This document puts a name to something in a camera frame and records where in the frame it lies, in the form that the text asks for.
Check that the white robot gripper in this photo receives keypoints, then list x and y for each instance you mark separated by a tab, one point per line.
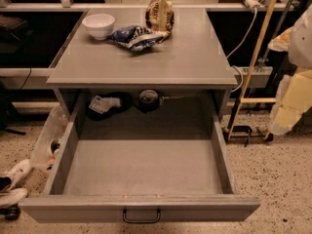
301	43

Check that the grey top drawer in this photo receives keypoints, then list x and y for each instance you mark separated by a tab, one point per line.
173	159

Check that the grey cabinet with flat top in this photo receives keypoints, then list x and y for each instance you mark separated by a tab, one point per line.
191	59

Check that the brown and gold snack bag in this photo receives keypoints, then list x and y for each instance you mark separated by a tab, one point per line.
160	17

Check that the black tape roll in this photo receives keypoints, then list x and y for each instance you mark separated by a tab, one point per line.
148	100

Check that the blue crumpled snack bag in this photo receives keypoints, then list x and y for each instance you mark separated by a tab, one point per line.
135	38

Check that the white labelled bottle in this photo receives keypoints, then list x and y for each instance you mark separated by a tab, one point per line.
104	104

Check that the white ceramic bowl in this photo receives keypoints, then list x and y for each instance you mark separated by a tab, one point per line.
99	26

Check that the black caster wheel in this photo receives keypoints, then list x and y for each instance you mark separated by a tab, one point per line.
11	213

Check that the wooden ladder frame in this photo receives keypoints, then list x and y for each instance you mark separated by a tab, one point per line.
242	99

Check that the black metal drawer handle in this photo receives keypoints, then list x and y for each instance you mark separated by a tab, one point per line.
141	217

